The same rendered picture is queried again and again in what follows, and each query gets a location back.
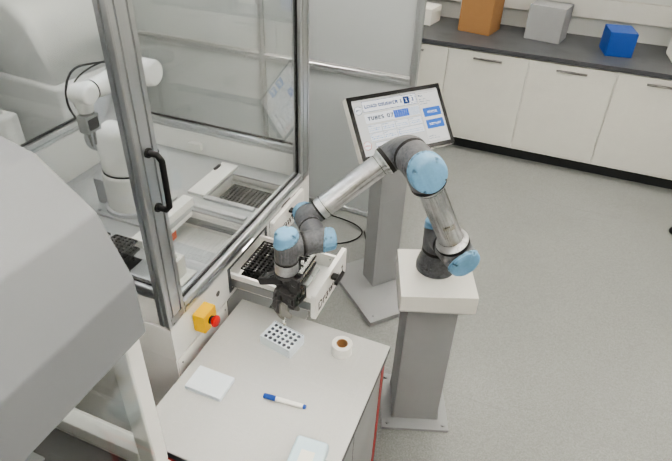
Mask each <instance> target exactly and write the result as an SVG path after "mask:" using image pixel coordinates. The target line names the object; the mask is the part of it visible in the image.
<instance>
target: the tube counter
mask: <svg viewBox="0 0 672 461"><path fill-rule="evenodd" d="M417 114H421V113H420V110H419V106H418V105H416V106H411V107H405V108H400V109H394V110H389V111H386V115H387V119H388V120H390V119H396V118H401V117H406V116H412V115H417Z"/></svg>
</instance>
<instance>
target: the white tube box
mask: <svg viewBox="0 0 672 461"><path fill-rule="evenodd" d="M260 343H261V344H263V345H265V346H267V347H269V348H270V349H272V350H274V351H276V352H278V353H280V354H281V355H283V356H285V357H287V358H289V359H290V358H291V357H292V356H293V355H294V354H295V353H296V352H297V350H298V349H299V348H300V347H301V346H302V345H303V344H304V335H302V334H300V333H299V332H297V331H295V330H293V329H291V328H289V327H287V326H283V324H281V323H279V322H277V321H274V322H273V323H272V324H271V325H270V326H269V327H268V328H267V329H266V330H265V331H264V332H263V333H262V334H261V335H260Z"/></svg>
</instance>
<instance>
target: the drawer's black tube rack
mask: <svg viewBox="0 0 672 461"><path fill-rule="evenodd" d="M268 244H270V245H268ZM263 245H264V246H263ZM272 245H273V243H270V242H266V241H263V242H262V244H261V245H260V246H259V247H258V248H257V249H256V250H255V252H254V253H253V254H252V255H251V256H250V257H249V259H248V260H247V261H246V262H245V263H244V264H243V266H242V267H241V269H242V270H244V271H243V272H242V274H241V275H243V276H247V277H250V278H253V279H256V280H257V279H258V278H259V277H260V276H261V275H262V274H263V273H265V272H275V268H274V247H273V246H272ZM268 246H269V247H268ZM260 247H263V248H260ZM271 247H273V248H271ZM259 249H261V250H259ZM257 251H259V252H257ZM255 253H257V254H255ZM253 256H255V257H253ZM307 257H308V258H307ZM309 257H310V256H308V255H306V256H304V257H302V256H301V257H299V270H298V272H300V269H301V268H302V267H303V266H304V265H301V261H302V260H304V264H305V262H307V260H308V259H309ZM251 258H252V259H251ZM249 261H250V262H249ZM247 263H249V264H247ZM245 265H247V266H245ZM315 265H316V261H315V263H313V265H312V267H311V268H310V270H309V271H308V272H307V274H305V277H304V278H303V280H301V282H300V283H301V284H303V282H304V281H305V280H306V278H307V277H308V275H309V274H310V272H311V271H312V269H313V268H314V266H315ZM301 266H302V267H301Z"/></svg>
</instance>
